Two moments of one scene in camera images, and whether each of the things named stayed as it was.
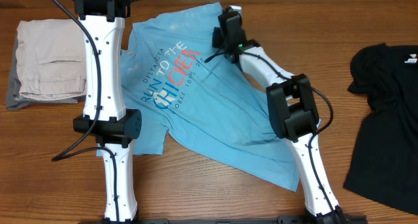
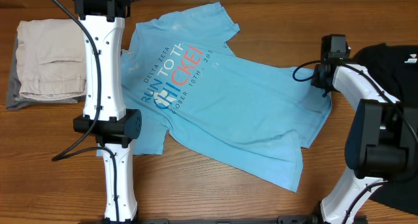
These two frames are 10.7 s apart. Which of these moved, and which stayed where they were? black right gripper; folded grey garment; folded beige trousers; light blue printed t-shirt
Moved: black right gripper
Stayed: folded grey garment; light blue printed t-shirt; folded beige trousers
